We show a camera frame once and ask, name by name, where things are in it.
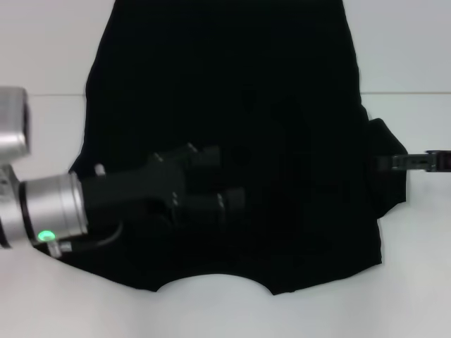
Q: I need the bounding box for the black t-shirt white print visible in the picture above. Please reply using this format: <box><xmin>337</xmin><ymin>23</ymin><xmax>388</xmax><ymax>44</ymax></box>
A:
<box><xmin>33</xmin><ymin>0</ymin><xmax>409</xmax><ymax>295</ymax></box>

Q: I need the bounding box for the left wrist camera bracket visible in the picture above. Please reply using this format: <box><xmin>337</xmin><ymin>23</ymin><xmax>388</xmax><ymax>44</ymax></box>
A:
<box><xmin>0</xmin><ymin>163</ymin><xmax>20</xmax><ymax>193</ymax></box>

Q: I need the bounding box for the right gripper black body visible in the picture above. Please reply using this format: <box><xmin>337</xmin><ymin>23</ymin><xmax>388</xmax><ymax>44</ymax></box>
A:
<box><xmin>425</xmin><ymin>149</ymin><xmax>451</xmax><ymax>173</ymax></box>

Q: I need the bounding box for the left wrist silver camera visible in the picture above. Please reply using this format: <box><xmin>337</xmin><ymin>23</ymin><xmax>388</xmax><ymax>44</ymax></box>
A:
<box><xmin>0</xmin><ymin>86</ymin><xmax>33</xmax><ymax>166</ymax></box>

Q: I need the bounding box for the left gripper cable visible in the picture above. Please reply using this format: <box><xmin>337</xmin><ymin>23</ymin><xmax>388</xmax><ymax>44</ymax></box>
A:
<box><xmin>49</xmin><ymin>163</ymin><xmax>125</xmax><ymax>256</ymax></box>

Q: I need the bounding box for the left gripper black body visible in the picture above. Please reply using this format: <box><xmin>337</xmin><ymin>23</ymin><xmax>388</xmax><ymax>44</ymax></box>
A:
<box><xmin>80</xmin><ymin>154</ymin><xmax>188</xmax><ymax>227</ymax></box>

